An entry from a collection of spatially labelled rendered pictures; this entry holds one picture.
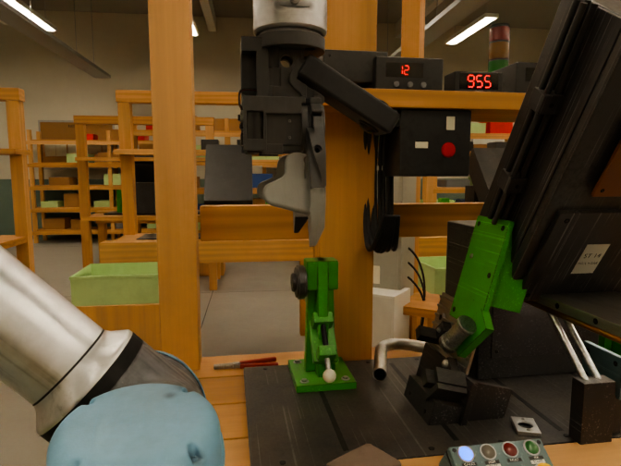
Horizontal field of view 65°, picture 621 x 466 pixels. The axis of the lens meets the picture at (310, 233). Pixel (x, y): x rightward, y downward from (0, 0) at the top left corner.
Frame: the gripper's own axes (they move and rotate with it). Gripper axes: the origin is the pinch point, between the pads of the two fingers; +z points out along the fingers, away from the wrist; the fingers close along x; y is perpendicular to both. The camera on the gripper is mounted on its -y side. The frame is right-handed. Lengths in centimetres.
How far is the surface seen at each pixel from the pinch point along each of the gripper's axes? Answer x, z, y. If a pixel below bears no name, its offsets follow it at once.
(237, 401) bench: -47, 41, 8
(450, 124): -55, -17, -41
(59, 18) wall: -1047, -316, 336
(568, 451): -16, 39, -46
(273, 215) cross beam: -74, 4, -3
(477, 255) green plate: -35, 9, -39
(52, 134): -1046, -86, 363
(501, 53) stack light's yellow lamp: -67, -37, -60
